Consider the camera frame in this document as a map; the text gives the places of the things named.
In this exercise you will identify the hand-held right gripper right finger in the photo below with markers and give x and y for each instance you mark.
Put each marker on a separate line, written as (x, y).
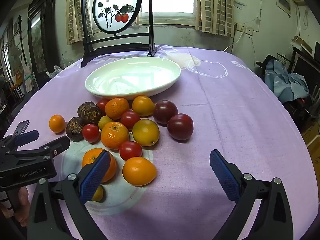
(223, 177)

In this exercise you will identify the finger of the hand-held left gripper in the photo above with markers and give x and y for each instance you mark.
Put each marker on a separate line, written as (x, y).
(27, 137)
(57, 145)

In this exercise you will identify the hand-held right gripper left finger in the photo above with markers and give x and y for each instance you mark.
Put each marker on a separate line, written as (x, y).
(95, 177)

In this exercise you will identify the small yellow citrus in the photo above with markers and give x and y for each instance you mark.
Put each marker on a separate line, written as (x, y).
(98, 193)
(105, 123)

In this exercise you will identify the orange mandarin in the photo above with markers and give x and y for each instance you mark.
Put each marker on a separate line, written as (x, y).
(88, 158)
(114, 135)
(116, 108)

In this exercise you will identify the dark brown water chestnut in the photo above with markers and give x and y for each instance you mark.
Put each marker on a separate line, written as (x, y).
(74, 129)
(89, 112)

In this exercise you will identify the red cherry tomato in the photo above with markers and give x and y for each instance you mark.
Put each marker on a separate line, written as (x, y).
(130, 119)
(90, 133)
(101, 105)
(130, 150)

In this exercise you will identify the white oval plate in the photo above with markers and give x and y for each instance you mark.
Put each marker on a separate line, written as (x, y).
(132, 77)

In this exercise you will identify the person's left hand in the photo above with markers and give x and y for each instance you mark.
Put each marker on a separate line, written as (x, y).
(22, 202)

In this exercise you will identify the glossy dark flat object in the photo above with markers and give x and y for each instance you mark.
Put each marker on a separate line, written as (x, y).
(22, 127)

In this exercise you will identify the white plastic bag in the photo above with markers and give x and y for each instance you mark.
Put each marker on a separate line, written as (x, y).
(55, 70)

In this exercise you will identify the purple printed tablecloth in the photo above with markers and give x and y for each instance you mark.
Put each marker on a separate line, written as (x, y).
(212, 105)

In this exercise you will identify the dark wooden cabinet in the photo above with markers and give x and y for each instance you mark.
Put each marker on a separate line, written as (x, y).
(33, 55)

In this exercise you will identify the blue cloth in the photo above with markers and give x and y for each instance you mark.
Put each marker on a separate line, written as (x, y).
(287, 82)

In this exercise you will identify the beige checked curtain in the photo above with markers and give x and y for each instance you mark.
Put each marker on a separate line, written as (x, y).
(75, 17)
(215, 5)

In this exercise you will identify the black monitor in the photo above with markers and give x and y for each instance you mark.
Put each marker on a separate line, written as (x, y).
(303, 70)

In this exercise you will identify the black framed painted table screen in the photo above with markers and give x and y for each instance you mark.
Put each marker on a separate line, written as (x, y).
(115, 5)

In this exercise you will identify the white wall socket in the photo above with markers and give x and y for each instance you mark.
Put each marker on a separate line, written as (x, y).
(246, 29)

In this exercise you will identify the white wall electrical box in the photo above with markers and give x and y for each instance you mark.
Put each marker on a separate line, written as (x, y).
(283, 3)

